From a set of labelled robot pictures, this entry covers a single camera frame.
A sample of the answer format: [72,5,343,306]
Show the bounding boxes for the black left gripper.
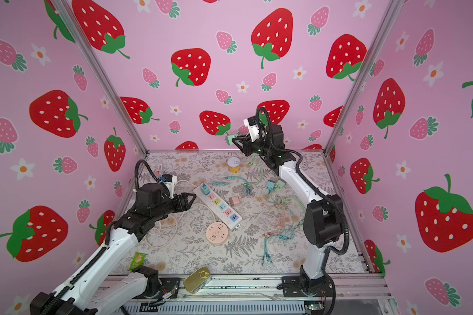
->
[152,192,196,223]

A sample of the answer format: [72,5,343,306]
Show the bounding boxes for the light green charger plug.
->
[226,135,237,146]

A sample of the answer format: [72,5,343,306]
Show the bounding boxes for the teal charger plug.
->
[266,181,276,192]
[200,184,211,196]

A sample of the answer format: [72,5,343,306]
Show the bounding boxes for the light green charging cable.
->
[246,153,306,237]

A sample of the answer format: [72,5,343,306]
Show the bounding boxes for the teal charging cable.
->
[210,175,289,265]

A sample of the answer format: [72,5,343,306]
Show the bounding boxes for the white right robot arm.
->
[232,119,349,295]

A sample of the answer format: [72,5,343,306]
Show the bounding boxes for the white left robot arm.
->
[30,183,197,314]

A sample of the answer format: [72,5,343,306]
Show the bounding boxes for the pink charger plug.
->
[229,196,242,207]

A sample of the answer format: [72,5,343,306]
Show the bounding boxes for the yellow labelled food can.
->
[227,157,241,173]

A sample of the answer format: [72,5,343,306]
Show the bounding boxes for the white multicolour power strip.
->
[193,183,243,230]

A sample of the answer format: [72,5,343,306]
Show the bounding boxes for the round pink power socket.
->
[206,222,229,245]

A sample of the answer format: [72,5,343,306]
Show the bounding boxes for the green snack packet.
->
[129,253,147,271]

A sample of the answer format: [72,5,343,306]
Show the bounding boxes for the gold sardine tin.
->
[183,266,212,294]

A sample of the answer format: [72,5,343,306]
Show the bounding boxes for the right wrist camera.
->
[244,116,264,142]

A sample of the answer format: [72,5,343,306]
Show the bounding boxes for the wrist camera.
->
[160,174,177,199]
[244,116,264,142]

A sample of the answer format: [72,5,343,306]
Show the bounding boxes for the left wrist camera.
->
[160,174,177,199]

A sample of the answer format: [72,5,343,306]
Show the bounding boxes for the pink charging cable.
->
[259,196,296,239]

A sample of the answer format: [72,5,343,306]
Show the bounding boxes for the silver aluminium corner post left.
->
[53,0,148,156]

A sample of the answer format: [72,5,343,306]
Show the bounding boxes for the silver aluminium corner post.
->
[324,0,405,155]
[53,0,148,156]

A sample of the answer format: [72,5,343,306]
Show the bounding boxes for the silver aluminium corner post right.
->
[324,0,405,155]

